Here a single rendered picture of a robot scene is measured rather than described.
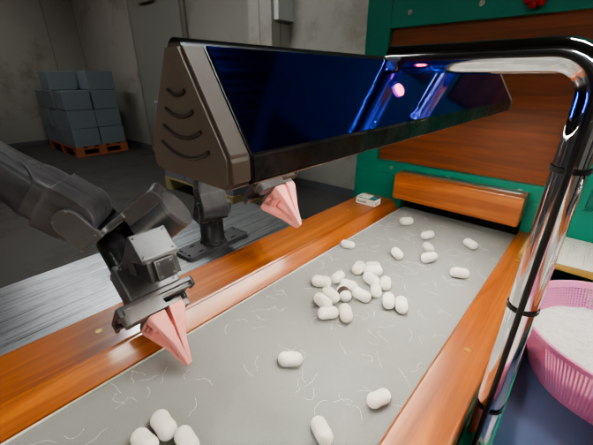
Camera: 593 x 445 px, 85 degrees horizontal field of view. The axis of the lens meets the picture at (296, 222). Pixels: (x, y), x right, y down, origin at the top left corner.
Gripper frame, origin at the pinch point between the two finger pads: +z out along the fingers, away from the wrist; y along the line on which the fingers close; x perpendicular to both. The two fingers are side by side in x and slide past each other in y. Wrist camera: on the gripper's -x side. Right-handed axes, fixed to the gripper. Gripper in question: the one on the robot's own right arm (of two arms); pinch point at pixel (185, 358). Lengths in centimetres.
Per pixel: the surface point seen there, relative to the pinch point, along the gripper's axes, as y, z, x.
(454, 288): 42.8, 16.5, -11.0
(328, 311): 20.4, 6.2, -4.7
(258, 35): 223, -222, 96
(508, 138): 75, 0, -27
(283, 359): 8.8, 7.4, -5.5
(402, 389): 16.4, 18.5, -12.8
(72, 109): 136, -408, 352
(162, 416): -5.8, 4.0, -3.3
